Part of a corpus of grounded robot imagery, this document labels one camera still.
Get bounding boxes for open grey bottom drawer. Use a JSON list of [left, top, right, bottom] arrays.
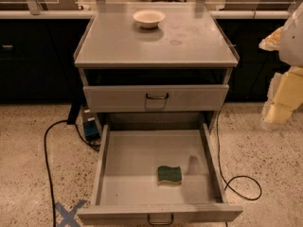
[[78, 124, 242, 225]]

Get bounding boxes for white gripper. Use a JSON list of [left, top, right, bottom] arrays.
[[258, 4, 303, 130]]

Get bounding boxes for black cable on left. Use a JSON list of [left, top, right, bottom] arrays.
[[43, 119, 101, 227]]

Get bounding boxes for closed grey upper drawer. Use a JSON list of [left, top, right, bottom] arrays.
[[83, 84, 229, 113]]

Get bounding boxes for grey drawer cabinet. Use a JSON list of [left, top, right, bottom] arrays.
[[75, 3, 239, 130]]

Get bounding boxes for blue tape cross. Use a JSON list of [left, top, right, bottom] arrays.
[[55, 200, 86, 227]]

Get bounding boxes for metal lower drawer handle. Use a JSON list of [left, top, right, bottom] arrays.
[[147, 214, 174, 226]]

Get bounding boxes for metal upper drawer handle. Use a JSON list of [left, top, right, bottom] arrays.
[[145, 93, 169, 100]]

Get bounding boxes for metal drawer handle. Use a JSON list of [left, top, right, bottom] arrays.
[[145, 93, 169, 100], [147, 214, 174, 226]]

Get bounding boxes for blue power box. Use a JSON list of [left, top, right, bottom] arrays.
[[81, 106, 99, 141]]

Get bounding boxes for green and yellow sponge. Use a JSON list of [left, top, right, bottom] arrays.
[[157, 166, 182, 184]]

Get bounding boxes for dark lab bench cabinets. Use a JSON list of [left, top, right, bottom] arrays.
[[0, 19, 289, 104]]

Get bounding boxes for white ceramic bowl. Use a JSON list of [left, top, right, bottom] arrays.
[[133, 9, 165, 29]]

